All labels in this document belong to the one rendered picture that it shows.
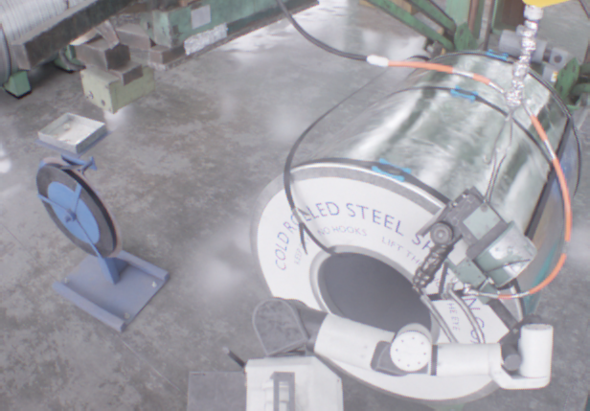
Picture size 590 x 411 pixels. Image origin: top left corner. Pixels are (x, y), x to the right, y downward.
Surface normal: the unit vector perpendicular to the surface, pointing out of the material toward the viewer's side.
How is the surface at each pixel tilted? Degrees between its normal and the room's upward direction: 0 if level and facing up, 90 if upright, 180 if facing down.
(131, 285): 0
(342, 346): 46
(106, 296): 0
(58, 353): 0
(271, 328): 39
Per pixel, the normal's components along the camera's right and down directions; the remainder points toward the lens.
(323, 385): 0.56, -0.48
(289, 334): -0.25, -0.25
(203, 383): -0.19, -0.57
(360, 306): 0.33, -0.56
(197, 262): 0.00, -0.78
